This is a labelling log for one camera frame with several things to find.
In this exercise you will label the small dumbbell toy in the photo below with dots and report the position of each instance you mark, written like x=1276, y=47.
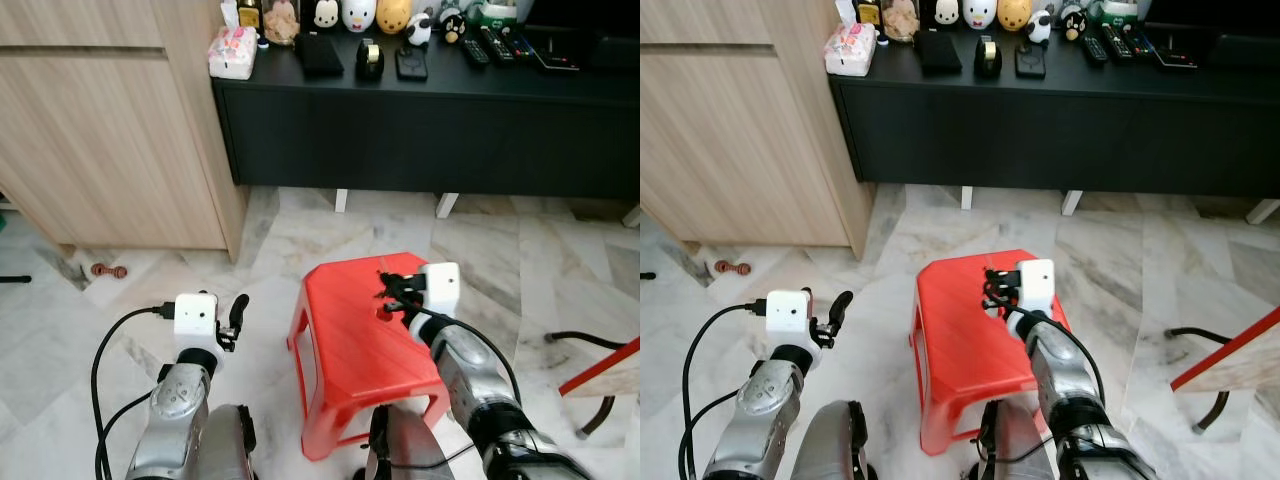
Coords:
x=732, y=267
x=108, y=271

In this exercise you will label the silver right robot leg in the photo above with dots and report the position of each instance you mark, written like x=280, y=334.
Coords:
x=1020, y=445
x=405, y=450

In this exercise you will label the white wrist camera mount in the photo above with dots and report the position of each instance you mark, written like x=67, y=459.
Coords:
x=786, y=312
x=194, y=315
x=1036, y=286
x=441, y=288

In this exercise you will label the black tape dispenser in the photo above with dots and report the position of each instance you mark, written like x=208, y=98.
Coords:
x=988, y=58
x=369, y=62

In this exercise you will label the green box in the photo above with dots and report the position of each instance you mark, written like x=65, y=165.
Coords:
x=1115, y=10
x=495, y=12

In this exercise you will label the black remote control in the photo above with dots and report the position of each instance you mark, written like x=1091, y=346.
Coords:
x=498, y=46
x=1094, y=50
x=1138, y=44
x=520, y=46
x=1117, y=44
x=475, y=52

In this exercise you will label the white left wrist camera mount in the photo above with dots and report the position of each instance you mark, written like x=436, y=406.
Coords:
x=786, y=312
x=194, y=315

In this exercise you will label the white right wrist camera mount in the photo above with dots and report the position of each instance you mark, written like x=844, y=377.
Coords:
x=1036, y=286
x=441, y=288

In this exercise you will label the black wallet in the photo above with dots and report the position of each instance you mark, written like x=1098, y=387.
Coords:
x=940, y=53
x=320, y=56

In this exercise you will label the silver robot leg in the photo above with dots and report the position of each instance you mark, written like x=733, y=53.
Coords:
x=838, y=440
x=1020, y=445
x=225, y=445
x=405, y=450

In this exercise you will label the clear snack jar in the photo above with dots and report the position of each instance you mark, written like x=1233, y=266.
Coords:
x=281, y=22
x=901, y=20

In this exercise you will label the small black penguin figure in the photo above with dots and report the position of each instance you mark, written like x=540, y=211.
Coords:
x=1073, y=22
x=453, y=25

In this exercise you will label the light wooden cabinet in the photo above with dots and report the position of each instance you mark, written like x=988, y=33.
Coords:
x=100, y=130
x=730, y=130

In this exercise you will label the silver left robot leg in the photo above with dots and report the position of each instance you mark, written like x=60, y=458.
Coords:
x=225, y=445
x=838, y=440

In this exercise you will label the black tv console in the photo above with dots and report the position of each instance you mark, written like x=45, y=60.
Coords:
x=1050, y=130
x=420, y=135

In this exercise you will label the white plush toy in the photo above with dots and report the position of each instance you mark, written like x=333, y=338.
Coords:
x=979, y=12
x=359, y=14

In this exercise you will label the black car key fob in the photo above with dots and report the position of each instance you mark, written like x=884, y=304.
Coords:
x=411, y=64
x=1030, y=62

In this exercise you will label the red edged table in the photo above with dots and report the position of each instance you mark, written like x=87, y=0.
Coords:
x=610, y=368
x=1240, y=355

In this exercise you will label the dark small bottle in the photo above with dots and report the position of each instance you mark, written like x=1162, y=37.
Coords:
x=250, y=12
x=870, y=10

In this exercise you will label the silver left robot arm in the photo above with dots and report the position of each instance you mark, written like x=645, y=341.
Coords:
x=762, y=400
x=178, y=405

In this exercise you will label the black tv stand base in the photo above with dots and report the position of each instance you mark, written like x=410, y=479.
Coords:
x=1215, y=32
x=590, y=35

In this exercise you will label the red plastic stool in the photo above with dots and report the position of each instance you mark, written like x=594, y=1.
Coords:
x=960, y=340
x=345, y=345

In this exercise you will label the pink tissue pack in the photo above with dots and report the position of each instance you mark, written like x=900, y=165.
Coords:
x=848, y=52
x=232, y=55

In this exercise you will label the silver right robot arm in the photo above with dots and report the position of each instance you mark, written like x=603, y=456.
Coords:
x=1065, y=385
x=480, y=390

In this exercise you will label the yellow plush toy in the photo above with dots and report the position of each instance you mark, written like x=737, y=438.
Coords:
x=1014, y=12
x=394, y=14

